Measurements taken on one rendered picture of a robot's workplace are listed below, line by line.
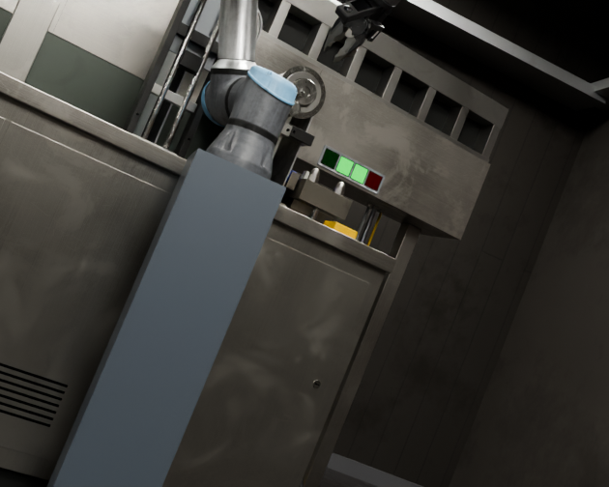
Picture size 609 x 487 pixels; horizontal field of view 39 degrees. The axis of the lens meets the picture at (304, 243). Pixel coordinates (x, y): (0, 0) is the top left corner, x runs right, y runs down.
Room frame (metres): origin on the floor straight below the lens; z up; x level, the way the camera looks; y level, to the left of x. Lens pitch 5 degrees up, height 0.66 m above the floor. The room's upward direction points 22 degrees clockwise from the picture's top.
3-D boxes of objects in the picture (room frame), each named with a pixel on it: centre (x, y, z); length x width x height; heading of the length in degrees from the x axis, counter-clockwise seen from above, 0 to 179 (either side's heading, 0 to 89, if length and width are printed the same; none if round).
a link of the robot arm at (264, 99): (1.83, 0.20, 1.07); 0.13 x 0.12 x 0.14; 34
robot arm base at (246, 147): (1.82, 0.20, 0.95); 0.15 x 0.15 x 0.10
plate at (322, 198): (2.57, 0.07, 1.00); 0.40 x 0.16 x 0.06; 24
